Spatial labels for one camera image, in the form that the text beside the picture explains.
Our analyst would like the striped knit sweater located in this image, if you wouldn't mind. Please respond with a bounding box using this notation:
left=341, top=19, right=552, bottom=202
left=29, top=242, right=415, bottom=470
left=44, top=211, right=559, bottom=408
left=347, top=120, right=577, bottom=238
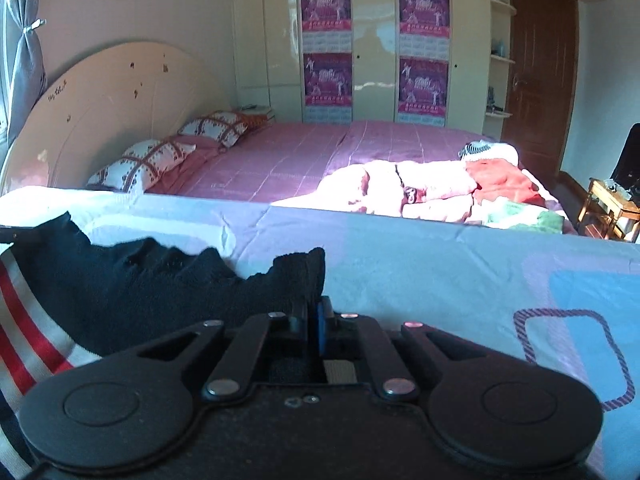
left=1, top=214, right=326, bottom=479

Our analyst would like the pile of clothes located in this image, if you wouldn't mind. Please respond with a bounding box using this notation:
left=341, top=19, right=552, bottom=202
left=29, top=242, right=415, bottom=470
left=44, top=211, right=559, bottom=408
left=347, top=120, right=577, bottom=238
left=275, top=141, right=573, bottom=234

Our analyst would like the pink bed sheet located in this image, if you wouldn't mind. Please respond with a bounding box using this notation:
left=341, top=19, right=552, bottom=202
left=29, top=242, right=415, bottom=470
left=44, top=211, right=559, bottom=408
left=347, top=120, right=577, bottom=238
left=150, top=122, right=494, bottom=205

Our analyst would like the far patterned pillow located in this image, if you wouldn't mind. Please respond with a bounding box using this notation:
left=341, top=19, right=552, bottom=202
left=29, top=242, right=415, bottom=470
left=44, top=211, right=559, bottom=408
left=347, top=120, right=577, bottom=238
left=178, top=110, right=250, bottom=148

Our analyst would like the patterned pillow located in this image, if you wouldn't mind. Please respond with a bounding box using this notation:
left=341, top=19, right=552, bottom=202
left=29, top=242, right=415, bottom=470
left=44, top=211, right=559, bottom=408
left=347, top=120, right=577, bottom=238
left=178, top=110, right=250, bottom=148
left=87, top=140, right=196, bottom=194

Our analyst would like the near patterned pillow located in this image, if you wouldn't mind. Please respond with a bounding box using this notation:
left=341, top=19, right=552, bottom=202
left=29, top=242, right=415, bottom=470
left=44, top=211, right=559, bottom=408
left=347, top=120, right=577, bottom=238
left=87, top=140, right=196, bottom=194

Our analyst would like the white blue patterned quilt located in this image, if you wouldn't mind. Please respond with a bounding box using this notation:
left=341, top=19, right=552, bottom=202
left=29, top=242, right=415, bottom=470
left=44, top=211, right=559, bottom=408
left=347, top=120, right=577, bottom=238
left=1, top=186, right=639, bottom=479

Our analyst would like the lower left pink poster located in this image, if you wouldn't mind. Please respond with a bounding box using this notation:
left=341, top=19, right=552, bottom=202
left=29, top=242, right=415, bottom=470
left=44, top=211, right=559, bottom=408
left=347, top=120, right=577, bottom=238
left=303, top=53, right=352, bottom=125

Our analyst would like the pink poster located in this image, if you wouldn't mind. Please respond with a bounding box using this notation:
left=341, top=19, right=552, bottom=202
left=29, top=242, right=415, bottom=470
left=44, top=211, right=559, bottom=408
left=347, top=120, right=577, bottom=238
left=303, top=53, right=352, bottom=125
left=300, top=0, right=352, bottom=54
left=398, top=0, right=450, bottom=62
left=397, top=58, right=449, bottom=127

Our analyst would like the lower right pink poster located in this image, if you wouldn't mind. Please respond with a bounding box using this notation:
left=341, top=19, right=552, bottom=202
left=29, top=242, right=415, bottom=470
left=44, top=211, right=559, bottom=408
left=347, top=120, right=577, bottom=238
left=397, top=58, right=449, bottom=127

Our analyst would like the cream round headboard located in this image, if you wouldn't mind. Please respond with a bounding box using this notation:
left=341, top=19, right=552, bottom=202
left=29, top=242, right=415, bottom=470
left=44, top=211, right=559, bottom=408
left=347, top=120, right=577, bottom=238
left=1, top=41, right=230, bottom=193

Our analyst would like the small wooden table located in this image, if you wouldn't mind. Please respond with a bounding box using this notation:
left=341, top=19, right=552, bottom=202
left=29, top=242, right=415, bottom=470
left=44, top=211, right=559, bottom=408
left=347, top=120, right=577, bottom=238
left=577, top=179, right=639, bottom=244

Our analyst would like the cream glossy wardrobe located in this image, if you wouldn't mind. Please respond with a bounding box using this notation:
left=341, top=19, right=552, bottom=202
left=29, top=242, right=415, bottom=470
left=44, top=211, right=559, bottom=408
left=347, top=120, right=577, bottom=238
left=229, top=0, right=609, bottom=141

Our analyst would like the upper right pink poster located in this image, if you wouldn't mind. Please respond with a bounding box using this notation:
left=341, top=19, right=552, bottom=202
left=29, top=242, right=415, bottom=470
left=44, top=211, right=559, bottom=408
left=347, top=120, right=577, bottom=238
left=398, top=0, right=450, bottom=62

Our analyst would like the upper left pink poster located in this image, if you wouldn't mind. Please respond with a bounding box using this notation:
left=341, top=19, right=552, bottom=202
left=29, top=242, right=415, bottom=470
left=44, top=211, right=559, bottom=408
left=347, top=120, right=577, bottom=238
left=300, top=0, right=352, bottom=54

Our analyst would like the black chair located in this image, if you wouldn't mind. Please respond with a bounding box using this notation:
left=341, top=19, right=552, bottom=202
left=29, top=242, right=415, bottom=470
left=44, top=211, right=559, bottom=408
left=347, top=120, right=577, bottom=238
left=611, top=122, right=640, bottom=195

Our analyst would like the grey curtain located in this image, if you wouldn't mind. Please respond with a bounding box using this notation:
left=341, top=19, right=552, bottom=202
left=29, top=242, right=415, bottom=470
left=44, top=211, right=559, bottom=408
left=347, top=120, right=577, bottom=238
left=1, top=0, right=47, bottom=145

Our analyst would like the brown wooden door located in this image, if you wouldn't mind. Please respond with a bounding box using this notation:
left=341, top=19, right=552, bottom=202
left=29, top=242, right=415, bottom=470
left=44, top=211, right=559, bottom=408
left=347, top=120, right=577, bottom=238
left=501, top=0, right=578, bottom=188

